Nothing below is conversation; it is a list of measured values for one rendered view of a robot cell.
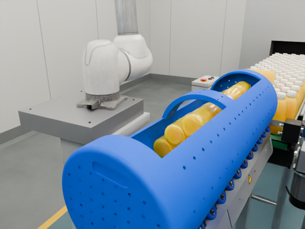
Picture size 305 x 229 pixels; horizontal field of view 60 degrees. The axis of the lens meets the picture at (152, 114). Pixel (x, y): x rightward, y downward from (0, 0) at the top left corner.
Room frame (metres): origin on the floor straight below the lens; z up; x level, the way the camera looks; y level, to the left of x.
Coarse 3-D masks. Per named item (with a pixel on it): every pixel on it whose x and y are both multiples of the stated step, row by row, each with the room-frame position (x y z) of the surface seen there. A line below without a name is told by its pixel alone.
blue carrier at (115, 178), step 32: (192, 96) 0.75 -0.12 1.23; (224, 96) 0.75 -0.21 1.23; (256, 96) 0.87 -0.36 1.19; (160, 128) 0.80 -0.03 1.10; (224, 128) 0.60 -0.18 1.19; (256, 128) 0.76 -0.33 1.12; (96, 160) 0.41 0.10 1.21; (128, 160) 0.38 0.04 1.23; (160, 160) 0.41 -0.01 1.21; (192, 160) 0.45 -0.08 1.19; (224, 160) 0.53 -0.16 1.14; (64, 192) 0.47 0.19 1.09; (96, 192) 0.42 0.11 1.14; (128, 192) 0.37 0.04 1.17; (160, 192) 0.35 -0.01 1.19; (192, 192) 0.40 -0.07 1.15; (96, 224) 0.42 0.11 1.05; (128, 224) 0.37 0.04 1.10; (160, 224) 0.34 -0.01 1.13; (192, 224) 0.38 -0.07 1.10
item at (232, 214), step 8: (264, 152) 1.03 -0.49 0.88; (272, 152) 1.13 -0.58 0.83; (256, 160) 0.93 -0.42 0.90; (264, 160) 1.01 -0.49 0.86; (256, 168) 0.91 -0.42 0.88; (248, 176) 0.83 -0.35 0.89; (256, 176) 0.89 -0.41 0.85; (248, 184) 0.81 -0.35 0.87; (240, 192) 0.74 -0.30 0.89; (248, 192) 0.79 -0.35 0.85; (232, 200) 0.69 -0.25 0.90; (240, 200) 0.73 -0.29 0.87; (232, 208) 0.67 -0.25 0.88; (240, 208) 0.71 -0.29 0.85; (224, 216) 0.62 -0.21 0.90; (232, 216) 0.66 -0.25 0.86; (224, 224) 0.61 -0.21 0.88; (232, 224) 0.64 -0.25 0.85
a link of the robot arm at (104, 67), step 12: (96, 48) 1.10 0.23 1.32; (108, 48) 1.11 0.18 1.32; (84, 60) 1.11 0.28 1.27; (96, 60) 1.08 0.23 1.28; (108, 60) 1.09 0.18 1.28; (120, 60) 1.15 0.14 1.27; (84, 72) 1.10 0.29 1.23; (96, 72) 1.08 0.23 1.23; (108, 72) 1.09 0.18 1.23; (120, 72) 1.14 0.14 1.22; (84, 84) 1.11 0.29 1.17; (96, 84) 1.08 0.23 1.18; (108, 84) 1.09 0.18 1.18
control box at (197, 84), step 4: (204, 76) 1.59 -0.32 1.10; (208, 76) 1.59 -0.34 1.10; (196, 80) 1.48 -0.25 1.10; (200, 80) 1.48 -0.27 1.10; (208, 80) 1.48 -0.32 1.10; (212, 80) 1.48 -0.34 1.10; (192, 84) 1.46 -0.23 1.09; (196, 84) 1.44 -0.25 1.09; (200, 84) 1.43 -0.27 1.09; (204, 84) 1.42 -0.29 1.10; (208, 84) 1.41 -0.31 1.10; (212, 84) 1.46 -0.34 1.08; (192, 88) 1.46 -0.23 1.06; (196, 88) 1.44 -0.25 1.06; (200, 88) 1.43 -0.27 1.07; (204, 88) 1.42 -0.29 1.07; (208, 88) 1.41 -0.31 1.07
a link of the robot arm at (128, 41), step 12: (120, 0) 1.28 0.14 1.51; (132, 0) 1.29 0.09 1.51; (120, 12) 1.28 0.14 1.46; (132, 12) 1.29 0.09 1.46; (120, 24) 1.28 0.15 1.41; (132, 24) 1.28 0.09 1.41; (120, 36) 1.27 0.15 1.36; (132, 36) 1.26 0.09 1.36; (120, 48) 1.24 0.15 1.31; (132, 48) 1.24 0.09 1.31; (144, 48) 1.29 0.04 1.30; (132, 60) 1.21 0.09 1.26; (144, 60) 1.27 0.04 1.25; (132, 72) 1.21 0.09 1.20; (144, 72) 1.29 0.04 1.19
